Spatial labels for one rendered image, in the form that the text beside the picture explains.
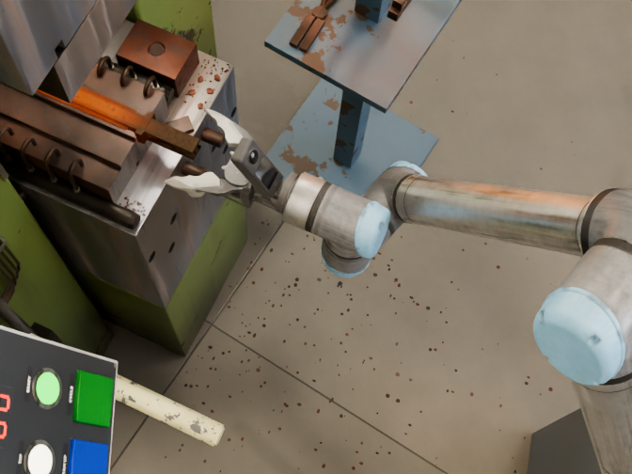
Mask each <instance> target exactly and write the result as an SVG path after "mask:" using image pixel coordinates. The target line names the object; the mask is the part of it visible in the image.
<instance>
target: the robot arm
mask: <svg viewBox="0 0 632 474"><path fill-rule="evenodd" d="M205 112H206V113H207V115H208V116H209V118H210V119H211V120H212V121H213V122H215V123H216V125H217V127H218V130H219V131H221V132H222V133H223V134H224V135H225V139H226V143H227V144H228V146H229V147H232V148H236V150H235V151H234V152H233V151H231V152H230V160H229V163H228V164H227V165H226V166H222V172H224V173H225V176H224V178H223V179H220V180H219V178H218V177H217V176H216V175H215V174H214V173H213V172H206V173H204V174H202V175H200V176H191V175H188V176H186V177H179V176H173V177H171V178H168V179H166V180H165V183H166V184H167V185H169V186H171V187H174V188H176V189H180V190H183V191H186V192H187V193H188V194H189V195H190V196H191V197H193V198H199V197H202V196H203V195H204V194H205V193H207V194H210V195H213V196H217V197H223V198H227V199H229V200H231V201H233V202H236V203H238V204H240V205H242V206H245V207H246V208H248V209H250V207H251V205H252V203H253V201H256V202H259V203H260V204H262V205H264V206H267V207H269V208H271V209H273V210H276V212H279V213H282V219H283V221H285V222H287V223H289V224H291V225H293V226H296V227H298V228H300V229H303V230H306V231H308V232H310V233H312V234H315V235H317V236H319V237H321V238H323V242H322V244H321V255H322V259H323V262H324V265H325V267H326V268H327V269H328V270H329V271H330V272H331V273H333V274H335V275H337V276H339V277H354V276H357V275H359V274H360V273H362V272H363V271H364V270H365V269H366V268H367V267H368V265H369V264H370V261H371V258H373V257H374V256H375V255H376V253H377V251H378V250H379V249H380V247H381V246H382V245H383V244H384V243H385V242H386V241H387V240H388V239H389V238H390V237H391V236H392V234H394V232H395V231H396V230H397V229H398V228H399V227H400V226H401V225H402V224H403V223H407V224H412V225H417V224H419V225H423V226H429V227H434V228H439V229H447V230H452V231H457V232H462V233H466V234H471V235H476V236H481V237H485V238H490V239H495V240H500V241H505V242H510V243H515V244H520V245H528V246H533V247H538V248H542V249H547V250H552V251H557V252H561V253H566V254H571V255H576V256H580V257H582V258H581V259H580V260H579V262H578V263H577V264H576V265H575V267H574V268H573V269H572V270H571V272H570V273H569V274H568V275H567V276H566V278H565V279H564V280H563V281H562V283H561V284H560V285H559V286H558V288H557V289H556V290H555V291H554V292H552V293H551V294H550V295H549V296H548V297H547V298H546V300H545V301H544V302H543V305H542V307H541V309H540V310H539V312H538V313H537V314H536V316H535V319H534V322H533V335H534V338H535V341H536V343H537V345H538V347H539V349H540V351H541V352H542V354H543V355H544V356H547V357H548V358H549V359H548V361H549V362H550V364H551V365H552V366H553V367H555V368H556V369H557V370H558V371H559V372H561V373H562V374H564V375H565V376H567V377H568V378H570V379H571V380H572V383H573V386H574V389H575V392H576V395H577V399H578V403H579V406H580V409H581V412H582V415H583V418H584V420H585V423H586V426H587V429H588V432H589V435H590V438H591V441H592V446H593V449H594V452H595V455H596V458H597V461H598V464H599V466H600V469H601V472H602V474H632V190H629V189H621V188H608V189H605V190H602V191H601V192H599V193H598V194H596V195H595V196H594V197H590V196H582V195H574V194H566V193H558V192H550V191H543V190H535V189H527V188H519V187H511V186H503V185H495V184H488V183H480V182H465V181H457V180H449V179H441V178H434V177H428V176H427V175H426V173H425V172H424V171H423V170H422V169H420V168H419V167H418V166H416V165H414V164H410V163H409V162H406V161H398V162H395V163H394V164H392V165H391V166H390V167H388V168H387V169H385V170H384V171H383V173H382V175H381V176H380V177H379V178H378V179H377V180H376V181H375V183H374V184H373V185H372V186H371V187H370V188H369V189H368V190H367V191H366V192H365V193H364V194H363V195H362V196H359V195H357V194H354V193H352V192H350V191H348V190H345V189H343V188H341V187H338V186H337V185H335V184H332V183H330V182H326V181H324V179H323V178H322V177H319V178H317V177H315V176H313V175H310V174H308V173H307V172H304V173H302V174H301V175H300V176H299V175H297V174H295V173H293V172H292V173H291V174H290V175H289V177H288V178H287V180H286V181H285V180H282V178H283V175H282V174H281V173H280V171H279V170H278V169H277V167H276V166H275V165H274V164H273V163H272V161H271V160H270V159H269V158H268V157H267V155H266V154H265V153H264V152H263V150H262V149H261V148H260V147H259V145H258V144H257V143H256V142H255V140H254V138H253V137H252V135H251V134H250V133H249V132H248V131H246V130H245V129H244V128H242V127H241V126H239V125H238V124H237V123H235V122H233V121H231V120H230V119H229V118H227V117H225V116H223V115H221V114H220V113H217V112H215V111H213V110H211V109H206V110H205ZM229 196H231V197H233V198H237V199H239V200H241V201H242V202H239V201H237V200H235V199H233V198H230V197H229Z"/></svg>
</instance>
